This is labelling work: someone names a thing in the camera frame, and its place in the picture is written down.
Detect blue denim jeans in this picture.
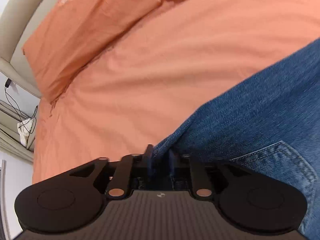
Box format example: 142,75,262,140
152,40,319,239

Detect white cloth on nightstand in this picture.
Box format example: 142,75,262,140
17,117,36,147

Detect beige left nightstand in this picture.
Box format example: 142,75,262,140
1,100,35,164

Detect orange bed sheet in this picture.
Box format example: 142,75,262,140
33,0,319,183

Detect left orange pillow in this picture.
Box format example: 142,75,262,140
22,0,182,102

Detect beige upholstered headboard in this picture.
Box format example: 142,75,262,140
1,0,58,98

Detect black charger cable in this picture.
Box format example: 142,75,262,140
3,78,38,136

